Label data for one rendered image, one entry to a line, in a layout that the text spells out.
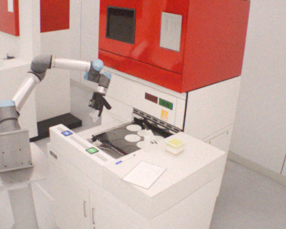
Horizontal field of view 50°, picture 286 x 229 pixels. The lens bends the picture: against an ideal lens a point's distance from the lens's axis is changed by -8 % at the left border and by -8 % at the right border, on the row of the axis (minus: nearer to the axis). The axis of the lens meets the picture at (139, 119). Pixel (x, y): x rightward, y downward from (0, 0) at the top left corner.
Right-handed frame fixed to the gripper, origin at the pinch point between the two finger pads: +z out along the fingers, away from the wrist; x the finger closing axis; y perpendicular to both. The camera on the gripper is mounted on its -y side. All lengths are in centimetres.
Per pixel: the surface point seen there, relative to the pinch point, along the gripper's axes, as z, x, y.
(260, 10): -146, 31, -119
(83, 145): 15, 40, 29
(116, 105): -15.6, -3.3, -16.4
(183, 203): 28, 91, -9
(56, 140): 18.1, 17.2, 34.6
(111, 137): 6.9, 30.6, 4.3
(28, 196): 58, 15, 43
